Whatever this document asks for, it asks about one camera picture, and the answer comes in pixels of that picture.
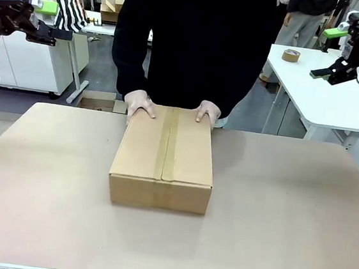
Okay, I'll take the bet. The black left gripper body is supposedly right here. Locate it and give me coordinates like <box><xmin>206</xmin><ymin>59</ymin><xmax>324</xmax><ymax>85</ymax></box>
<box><xmin>0</xmin><ymin>0</ymin><xmax>38</xmax><ymax>40</ymax></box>

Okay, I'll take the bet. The brown cardboard packing box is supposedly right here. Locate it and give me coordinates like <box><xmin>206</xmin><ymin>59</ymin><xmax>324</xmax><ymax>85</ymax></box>
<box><xmin>105</xmin><ymin>100</ymin><xmax>221</xmax><ymax>216</ymax></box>

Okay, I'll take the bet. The person's left forearm black sleeve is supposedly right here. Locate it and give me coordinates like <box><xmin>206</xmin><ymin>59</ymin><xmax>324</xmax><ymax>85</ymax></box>
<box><xmin>215</xmin><ymin>58</ymin><xmax>266</xmax><ymax>123</ymax></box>

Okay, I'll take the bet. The person's right forearm black sleeve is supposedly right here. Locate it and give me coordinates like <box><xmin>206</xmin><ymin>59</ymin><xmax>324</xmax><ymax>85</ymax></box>
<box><xmin>107</xmin><ymin>27</ymin><xmax>155</xmax><ymax>99</ymax></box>

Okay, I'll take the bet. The open small cardboard box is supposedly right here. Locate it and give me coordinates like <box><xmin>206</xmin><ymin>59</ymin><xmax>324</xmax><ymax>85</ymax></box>
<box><xmin>97</xmin><ymin>0</ymin><xmax>128</xmax><ymax>26</ymax></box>

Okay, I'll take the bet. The cardboard box on floor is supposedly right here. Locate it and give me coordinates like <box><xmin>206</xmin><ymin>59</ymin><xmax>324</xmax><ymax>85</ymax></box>
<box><xmin>75</xmin><ymin>88</ymin><xmax>129</xmax><ymax>115</ymax></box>

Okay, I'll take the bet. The person's right hand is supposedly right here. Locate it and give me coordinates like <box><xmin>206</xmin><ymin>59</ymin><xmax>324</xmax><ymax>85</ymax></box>
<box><xmin>121</xmin><ymin>88</ymin><xmax>159</xmax><ymax>129</ymax></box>

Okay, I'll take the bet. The person's left hand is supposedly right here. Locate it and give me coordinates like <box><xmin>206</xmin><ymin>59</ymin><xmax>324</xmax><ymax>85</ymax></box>
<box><xmin>194</xmin><ymin>99</ymin><xmax>223</xmax><ymax>128</ymax></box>

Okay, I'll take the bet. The black white striped bag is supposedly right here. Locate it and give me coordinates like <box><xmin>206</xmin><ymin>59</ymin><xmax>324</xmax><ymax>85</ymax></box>
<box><xmin>51</xmin><ymin>0</ymin><xmax>92</xmax><ymax>35</ymax></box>

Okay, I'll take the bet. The white cabinet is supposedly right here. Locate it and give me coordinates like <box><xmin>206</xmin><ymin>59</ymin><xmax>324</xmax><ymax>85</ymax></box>
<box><xmin>0</xmin><ymin>24</ymin><xmax>93</xmax><ymax>98</ymax></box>

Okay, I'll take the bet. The bystander in grey trousers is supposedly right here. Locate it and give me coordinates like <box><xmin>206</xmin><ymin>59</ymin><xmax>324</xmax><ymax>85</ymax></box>
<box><xmin>274</xmin><ymin>0</ymin><xmax>340</xmax><ymax>52</ymax></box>

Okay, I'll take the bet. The white side table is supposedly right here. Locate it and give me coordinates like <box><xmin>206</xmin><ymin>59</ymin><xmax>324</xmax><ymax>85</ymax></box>
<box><xmin>255</xmin><ymin>42</ymin><xmax>359</xmax><ymax>175</ymax></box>

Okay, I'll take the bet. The white desk with leg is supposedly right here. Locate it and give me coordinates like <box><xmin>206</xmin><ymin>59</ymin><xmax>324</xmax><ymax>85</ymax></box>
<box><xmin>65</xmin><ymin>9</ymin><xmax>156</xmax><ymax>112</ymax></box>

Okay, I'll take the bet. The brown packing tape roll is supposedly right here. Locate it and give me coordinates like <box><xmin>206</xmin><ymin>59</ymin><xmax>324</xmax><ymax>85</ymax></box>
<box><xmin>281</xmin><ymin>48</ymin><xmax>302</xmax><ymax>64</ymax></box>

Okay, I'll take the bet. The person in black coat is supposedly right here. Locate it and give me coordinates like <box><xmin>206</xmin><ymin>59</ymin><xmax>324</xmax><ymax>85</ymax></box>
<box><xmin>105</xmin><ymin>0</ymin><xmax>289</xmax><ymax>134</ymax></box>

